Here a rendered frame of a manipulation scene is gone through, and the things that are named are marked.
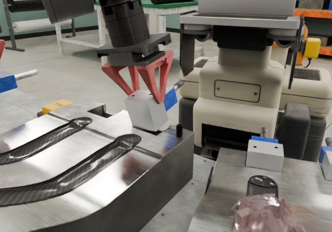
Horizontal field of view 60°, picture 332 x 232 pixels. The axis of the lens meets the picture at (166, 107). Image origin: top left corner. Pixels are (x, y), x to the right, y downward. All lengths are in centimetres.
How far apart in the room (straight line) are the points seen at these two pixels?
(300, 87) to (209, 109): 37
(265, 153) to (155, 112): 17
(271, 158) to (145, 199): 19
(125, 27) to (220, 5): 37
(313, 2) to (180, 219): 509
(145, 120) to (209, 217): 21
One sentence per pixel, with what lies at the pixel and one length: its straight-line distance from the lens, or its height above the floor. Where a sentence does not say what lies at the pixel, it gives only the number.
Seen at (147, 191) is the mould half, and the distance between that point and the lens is 40.
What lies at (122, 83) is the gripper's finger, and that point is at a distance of 46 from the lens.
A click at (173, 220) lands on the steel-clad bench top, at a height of 80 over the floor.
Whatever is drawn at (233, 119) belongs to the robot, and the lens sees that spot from 78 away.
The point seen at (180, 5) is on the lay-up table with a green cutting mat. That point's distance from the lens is 367.
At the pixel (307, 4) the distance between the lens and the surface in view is 542.
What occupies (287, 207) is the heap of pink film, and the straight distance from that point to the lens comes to 32.
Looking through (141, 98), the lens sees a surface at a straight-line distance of 44.
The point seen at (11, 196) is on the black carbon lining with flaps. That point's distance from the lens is 36.
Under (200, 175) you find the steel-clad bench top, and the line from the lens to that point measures 52.
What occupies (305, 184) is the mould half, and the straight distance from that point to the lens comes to 45.
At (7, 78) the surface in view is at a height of 95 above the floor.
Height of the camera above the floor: 110
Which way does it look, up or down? 23 degrees down
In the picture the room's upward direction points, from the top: straight up
